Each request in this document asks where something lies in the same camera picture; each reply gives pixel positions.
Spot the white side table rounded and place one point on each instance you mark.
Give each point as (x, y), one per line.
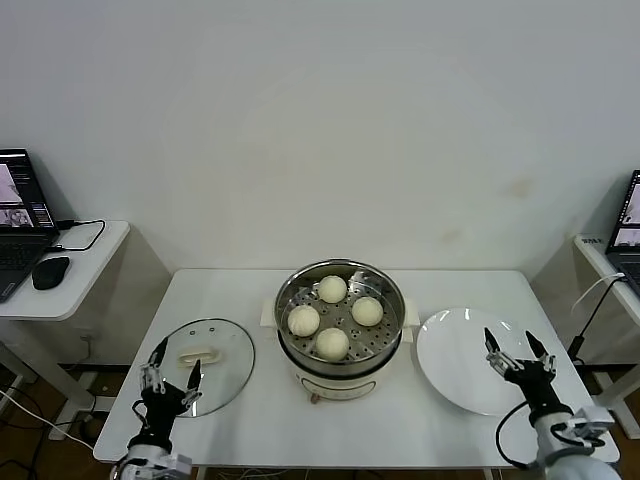
(95, 270)

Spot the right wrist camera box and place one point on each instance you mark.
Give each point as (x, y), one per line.
(592, 422)

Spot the black computer mouse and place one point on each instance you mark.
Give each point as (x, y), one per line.
(50, 272)

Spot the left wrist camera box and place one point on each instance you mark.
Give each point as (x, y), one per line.
(179, 463)

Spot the white round plate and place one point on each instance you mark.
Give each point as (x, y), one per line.
(450, 360)

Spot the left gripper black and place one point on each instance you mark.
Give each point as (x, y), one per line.
(160, 407)

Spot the steel perforated steamer basket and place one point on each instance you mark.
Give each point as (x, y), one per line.
(342, 315)

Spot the white steamed baozi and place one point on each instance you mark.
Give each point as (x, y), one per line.
(303, 321)
(332, 289)
(367, 310)
(332, 344)

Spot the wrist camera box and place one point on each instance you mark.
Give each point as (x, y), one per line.
(592, 422)
(179, 463)

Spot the white wall socket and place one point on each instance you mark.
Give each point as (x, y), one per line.
(87, 332)

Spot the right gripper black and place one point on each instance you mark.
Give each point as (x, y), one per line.
(537, 390)

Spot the cream electric cooker base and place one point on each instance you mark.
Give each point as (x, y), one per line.
(340, 382)

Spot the black laptop wide screen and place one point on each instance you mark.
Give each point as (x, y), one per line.
(15, 250)

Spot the black laptop narrow view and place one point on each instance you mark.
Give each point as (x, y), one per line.
(627, 235)

